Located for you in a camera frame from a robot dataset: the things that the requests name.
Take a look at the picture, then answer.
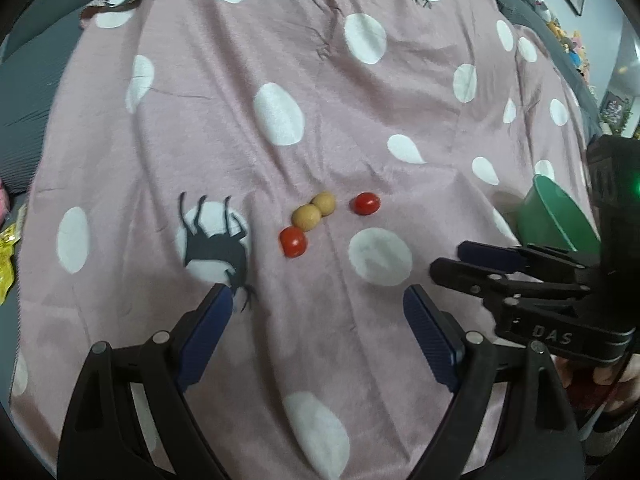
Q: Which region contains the pink polka dot blanket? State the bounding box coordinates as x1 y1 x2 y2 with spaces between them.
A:
11 0 589 479

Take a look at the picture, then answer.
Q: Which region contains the beige longan left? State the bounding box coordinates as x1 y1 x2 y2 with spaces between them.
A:
291 204 322 232

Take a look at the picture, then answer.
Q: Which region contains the cherry tomato right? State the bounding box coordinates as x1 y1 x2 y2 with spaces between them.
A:
350 192 381 216

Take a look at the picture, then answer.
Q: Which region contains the green plastic bowl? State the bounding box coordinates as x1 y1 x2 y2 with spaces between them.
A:
516 174 600 255

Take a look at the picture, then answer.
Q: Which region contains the cherry tomato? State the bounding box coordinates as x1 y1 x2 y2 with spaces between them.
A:
279 226 308 258
350 192 381 216

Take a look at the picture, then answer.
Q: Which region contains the beige longan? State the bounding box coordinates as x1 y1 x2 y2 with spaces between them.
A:
291 204 322 232
311 191 336 217

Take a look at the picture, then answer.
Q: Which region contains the right hand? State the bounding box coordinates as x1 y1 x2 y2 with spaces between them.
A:
554 353 639 413

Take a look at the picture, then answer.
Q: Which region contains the cherry tomato middle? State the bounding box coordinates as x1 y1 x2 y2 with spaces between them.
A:
279 226 308 258

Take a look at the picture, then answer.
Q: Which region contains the beige longan right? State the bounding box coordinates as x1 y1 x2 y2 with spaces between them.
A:
311 191 336 217

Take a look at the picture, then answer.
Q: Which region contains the yellow snack wrapper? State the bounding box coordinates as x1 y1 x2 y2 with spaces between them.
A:
0 223 21 304

